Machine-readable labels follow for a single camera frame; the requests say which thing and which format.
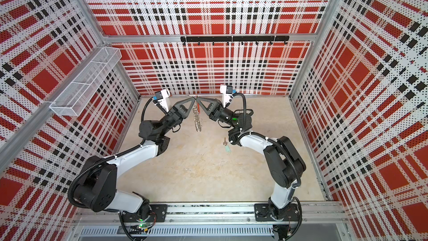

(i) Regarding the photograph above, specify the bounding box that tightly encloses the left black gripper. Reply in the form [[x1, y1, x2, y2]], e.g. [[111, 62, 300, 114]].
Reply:
[[160, 98, 196, 137]]

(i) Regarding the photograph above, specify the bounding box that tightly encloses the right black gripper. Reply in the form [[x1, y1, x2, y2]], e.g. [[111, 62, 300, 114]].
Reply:
[[197, 100, 237, 131]]

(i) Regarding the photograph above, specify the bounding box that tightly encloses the grey key organizer red handle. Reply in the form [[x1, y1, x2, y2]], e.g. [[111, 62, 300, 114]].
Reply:
[[192, 101, 202, 132]]

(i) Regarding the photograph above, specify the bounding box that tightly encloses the small key with teal tag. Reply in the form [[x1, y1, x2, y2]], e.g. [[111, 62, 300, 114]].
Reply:
[[223, 137, 231, 153]]

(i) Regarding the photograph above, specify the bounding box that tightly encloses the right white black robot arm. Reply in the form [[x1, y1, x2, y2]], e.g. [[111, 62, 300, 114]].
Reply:
[[196, 93, 306, 221]]

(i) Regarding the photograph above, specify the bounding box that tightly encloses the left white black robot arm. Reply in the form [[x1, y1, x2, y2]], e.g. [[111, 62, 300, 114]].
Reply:
[[68, 97, 196, 213]]

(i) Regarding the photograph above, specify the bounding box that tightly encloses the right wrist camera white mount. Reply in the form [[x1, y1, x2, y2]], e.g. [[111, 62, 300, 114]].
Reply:
[[220, 84, 234, 108]]

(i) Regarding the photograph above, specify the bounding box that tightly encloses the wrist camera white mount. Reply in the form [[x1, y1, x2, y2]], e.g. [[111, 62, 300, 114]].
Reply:
[[220, 84, 234, 108], [153, 89, 171, 112]]

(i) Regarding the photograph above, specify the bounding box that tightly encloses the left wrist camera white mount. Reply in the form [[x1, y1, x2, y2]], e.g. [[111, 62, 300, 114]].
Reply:
[[153, 89, 171, 112]]

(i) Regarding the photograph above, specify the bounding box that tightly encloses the black hook rail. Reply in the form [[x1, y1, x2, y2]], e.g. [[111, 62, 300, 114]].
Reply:
[[180, 35, 290, 45]]

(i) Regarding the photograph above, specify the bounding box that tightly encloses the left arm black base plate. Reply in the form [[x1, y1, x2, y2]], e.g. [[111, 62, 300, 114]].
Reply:
[[121, 204, 168, 223]]

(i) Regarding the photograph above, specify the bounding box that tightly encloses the white wire mesh basket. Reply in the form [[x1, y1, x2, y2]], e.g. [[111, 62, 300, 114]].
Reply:
[[50, 46, 121, 117]]

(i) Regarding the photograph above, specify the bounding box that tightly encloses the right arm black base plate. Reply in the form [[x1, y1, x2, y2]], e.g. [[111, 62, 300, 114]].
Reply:
[[254, 204, 301, 222]]

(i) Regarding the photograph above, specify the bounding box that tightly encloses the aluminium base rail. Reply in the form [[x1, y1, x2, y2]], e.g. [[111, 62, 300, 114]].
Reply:
[[67, 202, 354, 241]]

